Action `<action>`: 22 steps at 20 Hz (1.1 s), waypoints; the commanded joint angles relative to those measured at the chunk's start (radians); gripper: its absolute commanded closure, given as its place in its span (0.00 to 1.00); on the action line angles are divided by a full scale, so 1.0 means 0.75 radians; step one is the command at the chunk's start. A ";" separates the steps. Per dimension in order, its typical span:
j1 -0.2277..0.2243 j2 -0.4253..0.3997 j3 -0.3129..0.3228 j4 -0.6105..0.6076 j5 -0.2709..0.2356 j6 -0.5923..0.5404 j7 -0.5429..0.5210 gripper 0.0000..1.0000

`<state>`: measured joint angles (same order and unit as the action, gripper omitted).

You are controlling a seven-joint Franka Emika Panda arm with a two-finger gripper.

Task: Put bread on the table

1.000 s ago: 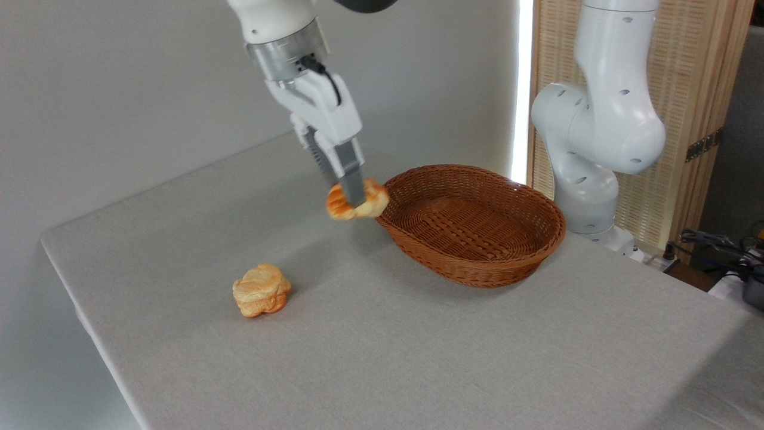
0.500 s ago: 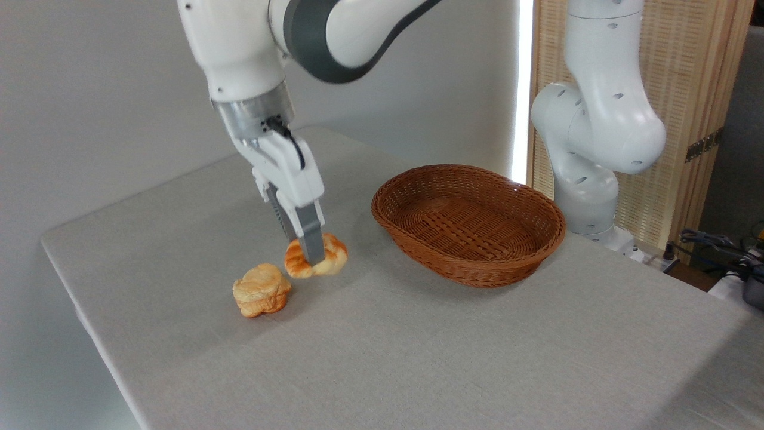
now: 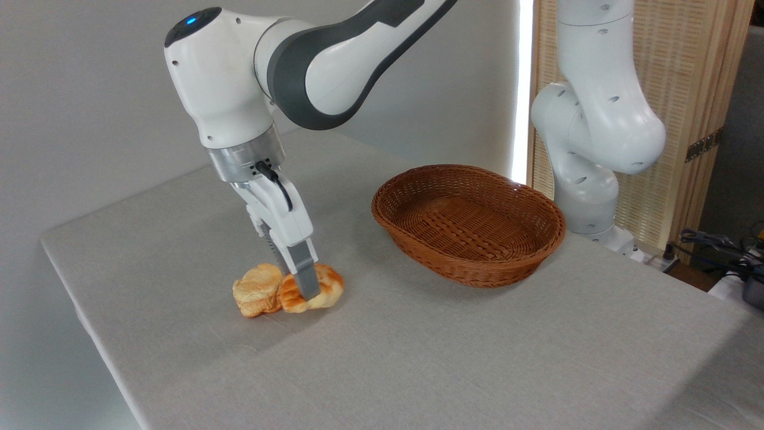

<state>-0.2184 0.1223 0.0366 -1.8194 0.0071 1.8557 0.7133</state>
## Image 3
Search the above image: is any brown oval wicker basket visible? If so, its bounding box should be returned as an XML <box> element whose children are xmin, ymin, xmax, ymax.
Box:
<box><xmin>371</xmin><ymin>164</ymin><xmax>566</xmax><ymax>288</ymax></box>

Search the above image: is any black cable bundle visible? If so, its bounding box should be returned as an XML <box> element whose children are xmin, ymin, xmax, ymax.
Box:
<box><xmin>679</xmin><ymin>229</ymin><xmax>764</xmax><ymax>282</ymax></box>

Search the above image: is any flaky layered bread piece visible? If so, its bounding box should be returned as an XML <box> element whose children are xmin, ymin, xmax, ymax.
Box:
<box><xmin>232</xmin><ymin>263</ymin><xmax>285</xmax><ymax>318</ymax></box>

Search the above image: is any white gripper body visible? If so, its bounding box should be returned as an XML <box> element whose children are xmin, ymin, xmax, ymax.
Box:
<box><xmin>230</xmin><ymin>173</ymin><xmax>315</xmax><ymax>248</ymax></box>

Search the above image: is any grey tablecloth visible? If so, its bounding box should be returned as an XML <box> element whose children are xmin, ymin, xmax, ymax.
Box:
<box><xmin>41</xmin><ymin>124</ymin><xmax>764</xmax><ymax>430</ymax></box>

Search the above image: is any braided glazed bread roll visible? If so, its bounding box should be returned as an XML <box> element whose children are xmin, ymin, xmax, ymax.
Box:
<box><xmin>277</xmin><ymin>263</ymin><xmax>345</xmax><ymax>314</ymax></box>

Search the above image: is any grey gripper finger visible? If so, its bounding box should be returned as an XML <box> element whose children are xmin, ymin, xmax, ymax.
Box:
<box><xmin>281</xmin><ymin>238</ymin><xmax>323</xmax><ymax>300</ymax></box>
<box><xmin>257</xmin><ymin>221</ymin><xmax>292</xmax><ymax>275</ymax></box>

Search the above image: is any bamboo folding screen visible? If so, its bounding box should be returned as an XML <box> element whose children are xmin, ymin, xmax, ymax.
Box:
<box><xmin>528</xmin><ymin>0</ymin><xmax>756</xmax><ymax>251</ymax></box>

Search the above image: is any white power strip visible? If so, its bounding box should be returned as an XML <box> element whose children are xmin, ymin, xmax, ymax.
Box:
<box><xmin>633</xmin><ymin>246</ymin><xmax>681</xmax><ymax>273</ymax></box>

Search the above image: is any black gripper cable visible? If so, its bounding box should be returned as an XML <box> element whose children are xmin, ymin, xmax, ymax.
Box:
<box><xmin>254</xmin><ymin>161</ymin><xmax>294</xmax><ymax>213</ymax></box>

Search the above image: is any dark metal screen hinge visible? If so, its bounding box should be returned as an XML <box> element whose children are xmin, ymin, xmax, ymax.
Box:
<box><xmin>685</xmin><ymin>127</ymin><xmax>725</xmax><ymax>163</ymax></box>

